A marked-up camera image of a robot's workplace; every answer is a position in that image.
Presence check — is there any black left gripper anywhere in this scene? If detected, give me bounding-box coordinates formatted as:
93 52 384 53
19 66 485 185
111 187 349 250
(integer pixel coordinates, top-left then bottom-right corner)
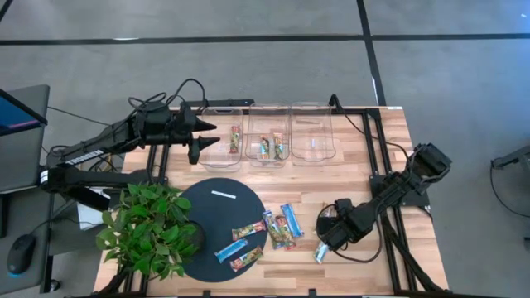
168 101 222 166

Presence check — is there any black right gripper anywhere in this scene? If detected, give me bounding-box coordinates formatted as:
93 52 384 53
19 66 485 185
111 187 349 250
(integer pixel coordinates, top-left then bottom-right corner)
316 205 369 252

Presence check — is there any blue granola bar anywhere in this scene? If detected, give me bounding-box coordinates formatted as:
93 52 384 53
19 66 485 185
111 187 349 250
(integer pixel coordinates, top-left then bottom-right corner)
313 241 330 265
214 238 249 264
279 202 305 239

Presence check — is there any clear plastic bin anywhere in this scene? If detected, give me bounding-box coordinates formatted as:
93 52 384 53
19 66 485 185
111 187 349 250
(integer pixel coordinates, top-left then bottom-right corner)
197 106 245 173
244 103 291 169
289 102 336 167

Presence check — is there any round dark blue woven placemat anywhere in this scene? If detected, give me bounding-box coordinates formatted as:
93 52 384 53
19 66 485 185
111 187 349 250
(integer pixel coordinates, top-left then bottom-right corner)
179 177 268 284

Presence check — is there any black plant pot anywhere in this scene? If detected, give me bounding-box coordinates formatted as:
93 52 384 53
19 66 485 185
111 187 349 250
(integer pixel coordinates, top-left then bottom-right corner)
188 221 207 254

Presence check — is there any green leafy potted plant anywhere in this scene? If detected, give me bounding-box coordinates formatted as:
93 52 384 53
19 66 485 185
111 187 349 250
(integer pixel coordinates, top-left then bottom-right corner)
95 181 205 283

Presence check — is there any black diagonal beam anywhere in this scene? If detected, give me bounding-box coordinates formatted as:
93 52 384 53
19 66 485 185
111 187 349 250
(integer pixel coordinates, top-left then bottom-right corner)
49 181 112 213

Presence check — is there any white paper sheet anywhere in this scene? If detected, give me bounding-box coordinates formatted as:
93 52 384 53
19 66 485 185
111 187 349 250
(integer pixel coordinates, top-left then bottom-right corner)
76 185 115 231

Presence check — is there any grey side desk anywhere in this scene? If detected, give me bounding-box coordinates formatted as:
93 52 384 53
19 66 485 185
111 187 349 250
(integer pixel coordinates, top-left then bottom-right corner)
0 184 55 296

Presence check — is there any computer monitor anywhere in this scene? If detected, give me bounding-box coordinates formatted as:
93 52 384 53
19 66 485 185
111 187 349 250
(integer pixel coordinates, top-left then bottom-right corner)
0 84 51 195

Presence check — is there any black computer mouse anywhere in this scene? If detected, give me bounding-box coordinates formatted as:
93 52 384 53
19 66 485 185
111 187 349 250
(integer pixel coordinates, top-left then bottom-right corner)
7 233 37 277

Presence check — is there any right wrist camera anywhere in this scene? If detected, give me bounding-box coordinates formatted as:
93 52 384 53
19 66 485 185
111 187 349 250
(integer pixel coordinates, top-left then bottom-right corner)
334 198 354 216

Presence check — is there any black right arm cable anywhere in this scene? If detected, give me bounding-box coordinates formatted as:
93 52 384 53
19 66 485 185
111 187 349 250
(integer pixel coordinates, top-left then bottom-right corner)
330 217 384 265

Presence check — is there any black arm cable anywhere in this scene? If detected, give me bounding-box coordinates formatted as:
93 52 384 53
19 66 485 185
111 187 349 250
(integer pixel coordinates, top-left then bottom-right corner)
127 77 208 111
330 217 384 265

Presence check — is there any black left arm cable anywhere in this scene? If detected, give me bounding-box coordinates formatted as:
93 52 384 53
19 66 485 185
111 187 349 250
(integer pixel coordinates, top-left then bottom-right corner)
127 77 208 111

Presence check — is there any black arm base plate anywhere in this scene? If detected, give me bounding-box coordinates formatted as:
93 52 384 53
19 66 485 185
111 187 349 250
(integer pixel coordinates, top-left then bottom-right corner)
369 173 431 208

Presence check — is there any black aluminium table frame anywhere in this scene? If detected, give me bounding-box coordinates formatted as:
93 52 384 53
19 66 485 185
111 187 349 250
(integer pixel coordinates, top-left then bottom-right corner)
97 98 451 297

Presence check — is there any black power cable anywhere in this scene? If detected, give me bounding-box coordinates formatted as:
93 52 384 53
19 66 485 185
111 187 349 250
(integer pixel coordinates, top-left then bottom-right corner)
329 94 411 166

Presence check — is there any black floor cable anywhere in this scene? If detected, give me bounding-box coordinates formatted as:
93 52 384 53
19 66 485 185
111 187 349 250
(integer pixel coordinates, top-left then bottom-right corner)
489 165 530 219

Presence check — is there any black mouse cable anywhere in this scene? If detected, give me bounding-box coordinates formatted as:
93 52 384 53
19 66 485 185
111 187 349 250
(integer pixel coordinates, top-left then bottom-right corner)
31 214 84 238

